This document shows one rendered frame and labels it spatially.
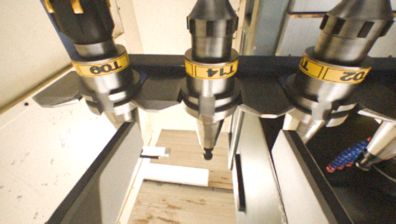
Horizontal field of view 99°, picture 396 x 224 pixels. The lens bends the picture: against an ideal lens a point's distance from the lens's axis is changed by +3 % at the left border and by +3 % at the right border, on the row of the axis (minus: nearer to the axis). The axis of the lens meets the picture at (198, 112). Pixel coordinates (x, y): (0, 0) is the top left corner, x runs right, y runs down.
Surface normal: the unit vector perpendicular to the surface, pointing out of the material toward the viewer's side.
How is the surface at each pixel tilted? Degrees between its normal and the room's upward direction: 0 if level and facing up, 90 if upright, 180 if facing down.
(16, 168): 90
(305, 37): 90
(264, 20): 90
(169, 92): 180
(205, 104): 90
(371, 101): 180
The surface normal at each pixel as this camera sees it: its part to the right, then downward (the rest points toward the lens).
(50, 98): -0.04, -0.64
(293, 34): -0.07, 0.64
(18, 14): 1.00, 0.04
